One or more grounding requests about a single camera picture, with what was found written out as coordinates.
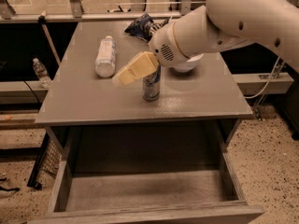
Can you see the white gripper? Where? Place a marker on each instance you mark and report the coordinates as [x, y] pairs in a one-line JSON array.
[[163, 48]]

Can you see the silver redbull can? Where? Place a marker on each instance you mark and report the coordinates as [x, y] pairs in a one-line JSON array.
[[151, 86]]

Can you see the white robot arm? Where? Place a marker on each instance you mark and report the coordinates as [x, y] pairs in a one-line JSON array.
[[217, 26]]

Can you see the grey counter cabinet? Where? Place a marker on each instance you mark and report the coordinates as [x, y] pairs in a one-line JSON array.
[[79, 97]]

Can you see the grey open top drawer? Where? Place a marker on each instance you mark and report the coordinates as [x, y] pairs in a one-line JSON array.
[[154, 173]]

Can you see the blue crumpled chip bag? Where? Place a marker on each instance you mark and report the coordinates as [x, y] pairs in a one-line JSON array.
[[145, 27]]

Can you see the clear plastic bottle lying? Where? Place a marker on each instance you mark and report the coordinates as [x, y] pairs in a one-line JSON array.
[[105, 62]]

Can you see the white bowl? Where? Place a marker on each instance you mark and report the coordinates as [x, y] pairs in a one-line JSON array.
[[189, 65]]

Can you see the small water bottle standing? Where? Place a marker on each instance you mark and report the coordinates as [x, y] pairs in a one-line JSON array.
[[42, 73]]

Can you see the wooden broom stick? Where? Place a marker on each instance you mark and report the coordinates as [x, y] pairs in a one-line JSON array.
[[42, 21]]

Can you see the metal railing frame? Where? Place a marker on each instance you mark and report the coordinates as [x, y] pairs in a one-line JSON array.
[[93, 10]]

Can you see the black wire basket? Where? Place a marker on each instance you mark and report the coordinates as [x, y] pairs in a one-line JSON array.
[[47, 161]]

